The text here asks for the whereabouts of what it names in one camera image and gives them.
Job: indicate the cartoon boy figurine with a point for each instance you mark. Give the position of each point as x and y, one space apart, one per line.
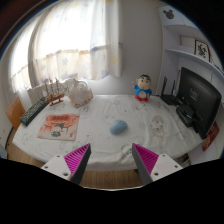
142 87

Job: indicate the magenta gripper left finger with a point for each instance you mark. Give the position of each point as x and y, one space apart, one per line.
70 167

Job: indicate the red paper packet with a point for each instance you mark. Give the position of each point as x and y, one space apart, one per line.
212 134

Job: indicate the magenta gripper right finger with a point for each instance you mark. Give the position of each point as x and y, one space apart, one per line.
152 166

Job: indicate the black computer monitor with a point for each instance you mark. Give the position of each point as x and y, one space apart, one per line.
200 102

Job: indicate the white radiator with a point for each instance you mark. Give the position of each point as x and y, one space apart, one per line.
38 92

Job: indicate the orange wooden chair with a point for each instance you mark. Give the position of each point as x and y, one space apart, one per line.
14 112

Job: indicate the white wall shelf unit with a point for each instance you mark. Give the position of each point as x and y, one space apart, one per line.
179 35

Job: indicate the framed picture on shelf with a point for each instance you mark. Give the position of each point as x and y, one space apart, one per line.
202 50

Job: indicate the red illustrated mouse pad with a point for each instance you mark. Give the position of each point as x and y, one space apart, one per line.
59 127

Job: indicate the white patterned tablecloth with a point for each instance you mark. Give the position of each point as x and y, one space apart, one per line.
110 124

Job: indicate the black computer keyboard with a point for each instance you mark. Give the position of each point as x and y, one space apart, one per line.
33 111

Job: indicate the wooden model sailing ship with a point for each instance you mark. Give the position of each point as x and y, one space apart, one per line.
55 93

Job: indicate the light blue computer mouse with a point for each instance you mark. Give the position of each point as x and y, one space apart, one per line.
117 127

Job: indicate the white sheer star curtain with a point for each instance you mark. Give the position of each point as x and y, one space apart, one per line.
73 38

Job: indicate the black wifi router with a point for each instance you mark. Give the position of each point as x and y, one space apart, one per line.
169 99

